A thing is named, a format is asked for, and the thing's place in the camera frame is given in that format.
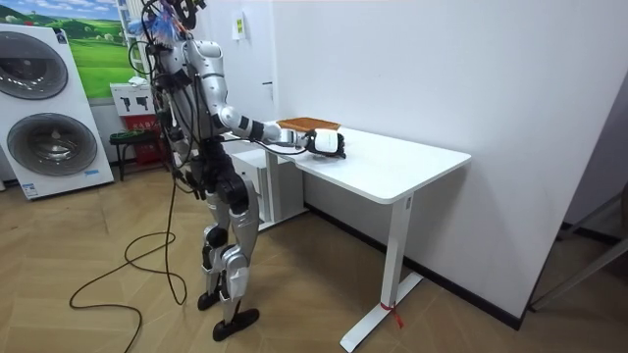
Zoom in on white washing machine tower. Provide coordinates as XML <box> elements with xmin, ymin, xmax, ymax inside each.
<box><xmin>0</xmin><ymin>23</ymin><xmax>116</xmax><ymax>201</ymax></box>

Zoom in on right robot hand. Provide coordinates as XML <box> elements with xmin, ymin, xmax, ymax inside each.
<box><xmin>306</xmin><ymin>127</ymin><xmax>348</xmax><ymax>160</ymax></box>

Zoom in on robot body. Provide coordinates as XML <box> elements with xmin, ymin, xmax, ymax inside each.
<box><xmin>140</xmin><ymin>0</ymin><xmax>232</xmax><ymax>197</ymax></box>

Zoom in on orange woven basket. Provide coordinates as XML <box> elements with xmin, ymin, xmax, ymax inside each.
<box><xmin>276</xmin><ymin>117</ymin><xmax>342</xmax><ymax>134</ymax></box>

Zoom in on grey metal frame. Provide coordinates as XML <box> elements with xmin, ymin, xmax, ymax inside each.
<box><xmin>528</xmin><ymin>183</ymin><xmax>628</xmax><ymax>313</ymax></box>

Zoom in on white wall device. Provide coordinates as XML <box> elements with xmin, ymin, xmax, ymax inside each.
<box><xmin>231</xmin><ymin>10</ymin><xmax>248</xmax><ymax>42</ymax></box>

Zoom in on white cardboard box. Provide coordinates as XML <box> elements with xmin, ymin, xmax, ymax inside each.
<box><xmin>109</xmin><ymin>82</ymin><xmax>158</xmax><ymax>118</ymax></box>

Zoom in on white desk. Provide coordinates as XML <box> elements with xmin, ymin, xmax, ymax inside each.
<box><xmin>223</xmin><ymin>125</ymin><xmax>473</xmax><ymax>353</ymax></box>

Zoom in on cable bundle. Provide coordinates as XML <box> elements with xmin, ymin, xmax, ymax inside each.
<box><xmin>126</xmin><ymin>0</ymin><xmax>208</xmax><ymax>46</ymax></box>

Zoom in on robot legs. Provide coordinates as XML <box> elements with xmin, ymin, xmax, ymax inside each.
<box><xmin>195</xmin><ymin>139</ymin><xmax>261</xmax><ymax>343</ymax></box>

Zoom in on red box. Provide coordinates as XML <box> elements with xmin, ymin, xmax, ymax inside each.
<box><xmin>123</xmin><ymin>115</ymin><xmax>166</xmax><ymax>167</ymax></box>

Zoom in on white cabinet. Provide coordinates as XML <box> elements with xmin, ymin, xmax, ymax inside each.
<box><xmin>229</xmin><ymin>146</ymin><xmax>308</xmax><ymax>231</ymax></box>

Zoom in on black stool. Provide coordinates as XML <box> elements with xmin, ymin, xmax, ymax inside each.
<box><xmin>108</xmin><ymin>128</ymin><xmax>169</xmax><ymax>182</ymax></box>

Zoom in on red strap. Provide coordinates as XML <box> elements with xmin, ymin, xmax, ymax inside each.
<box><xmin>380</xmin><ymin>301</ymin><xmax>406</xmax><ymax>330</ymax></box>

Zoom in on black floor cable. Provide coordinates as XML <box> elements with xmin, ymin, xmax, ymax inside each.
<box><xmin>68</xmin><ymin>178</ymin><xmax>189</xmax><ymax>353</ymax></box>

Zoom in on green landscape wall poster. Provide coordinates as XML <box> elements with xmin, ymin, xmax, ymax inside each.
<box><xmin>0</xmin><ymin>0</ymin><xmax>139</xmax><ymax>102</ymax></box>

